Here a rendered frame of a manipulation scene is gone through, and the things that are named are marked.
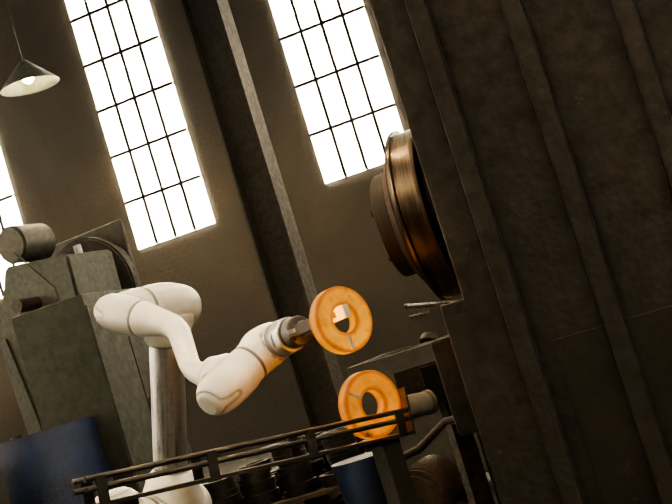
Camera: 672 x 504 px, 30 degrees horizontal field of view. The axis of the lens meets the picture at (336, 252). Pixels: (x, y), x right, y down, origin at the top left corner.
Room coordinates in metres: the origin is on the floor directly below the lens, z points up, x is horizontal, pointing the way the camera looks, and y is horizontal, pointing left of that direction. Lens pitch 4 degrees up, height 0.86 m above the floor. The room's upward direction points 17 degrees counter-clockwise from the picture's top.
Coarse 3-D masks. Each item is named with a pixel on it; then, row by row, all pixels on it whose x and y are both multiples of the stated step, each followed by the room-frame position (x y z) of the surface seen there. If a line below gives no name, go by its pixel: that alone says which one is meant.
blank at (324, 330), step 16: (336, 288) 2.87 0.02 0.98; (320, 304) 2.84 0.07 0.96; (336, 304) 2.86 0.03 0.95; (352, 304) 2.89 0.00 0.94; (320, 320) 2.83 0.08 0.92; (352, 320) 2.90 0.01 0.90; (368, 320) 2.90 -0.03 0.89; (320, 336) 2.83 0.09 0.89; (336, 336) 2.84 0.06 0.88; (352, 336) 2.87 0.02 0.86; (368, 336) 2.89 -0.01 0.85; (336, 352) 2.86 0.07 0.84
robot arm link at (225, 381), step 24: (144, 312) 3.37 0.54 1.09; (168, 312) 3.35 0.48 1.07; (144, 336) 3.41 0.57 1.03; (168, 336) 3.29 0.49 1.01; (192, 336) 3.28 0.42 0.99; (192, 360) 3.13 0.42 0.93; (216, 360) 3.05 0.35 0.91; (240, 360) 3.03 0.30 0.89; (216, 384) 2.98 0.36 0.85; (240, 384) 3.01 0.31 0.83; (216, 408) 2.99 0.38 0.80
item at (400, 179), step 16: (400, 144) 3.15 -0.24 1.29; (400, 160) 3.11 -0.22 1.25; (400, 176) 3.09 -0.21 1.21; (400, 192) 3.08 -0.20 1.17; (416, 192) 3.06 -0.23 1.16; (400, 208) 3.08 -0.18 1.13; (416, 208) 3.06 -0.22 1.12; (400, 224) 3.07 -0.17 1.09; (416, 224) 3.07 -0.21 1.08; (416, 240) 3.08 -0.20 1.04; (432, 240) 3.07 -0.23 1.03; (416, 256) 3.09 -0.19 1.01; (432, 256) 3.10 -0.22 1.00; (432, 272) 3.13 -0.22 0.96; (448, 272) 3.13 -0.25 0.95; (432, 288) 3.16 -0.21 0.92; (448, 288) 3.19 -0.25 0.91
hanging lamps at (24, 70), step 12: (12, 24) 12.61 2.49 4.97; (24, 60) 12.57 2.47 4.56; (12, 72) 12.52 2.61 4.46; (24, 72) 12.39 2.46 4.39; (36, 72) 12.40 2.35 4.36; (48, 72) 12.51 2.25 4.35; (12, 84) 12.69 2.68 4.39; (24, 84) 12.80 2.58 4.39; (36, 84) 12.84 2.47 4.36; (48, 84) 12.84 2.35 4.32; (12, 96) 12.79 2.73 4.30
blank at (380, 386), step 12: (360, 372) 2.85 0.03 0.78; (372, 372) 2.87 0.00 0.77; (348, 384) 2.83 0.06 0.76; (360, 384) 2.84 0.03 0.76; (372, 384) 2.86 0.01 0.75; (384, 384) 2.88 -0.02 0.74; (348, 396) 2.82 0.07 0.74; (360, 396) 2.84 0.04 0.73; (384, 396) 2.88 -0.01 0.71; (396, 396) 2.90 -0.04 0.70; (348, 408) 2.81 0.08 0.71; (360, 408) 2.83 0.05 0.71; (384, 408) 2.87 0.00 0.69; (396, 408) 2.89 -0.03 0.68; (372, 420) 2.85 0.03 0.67; (384, 420) 2.87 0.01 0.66; (360, 432) 2.82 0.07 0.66; (372, 432) 2.84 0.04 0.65; (384, 432) 2.86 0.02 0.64
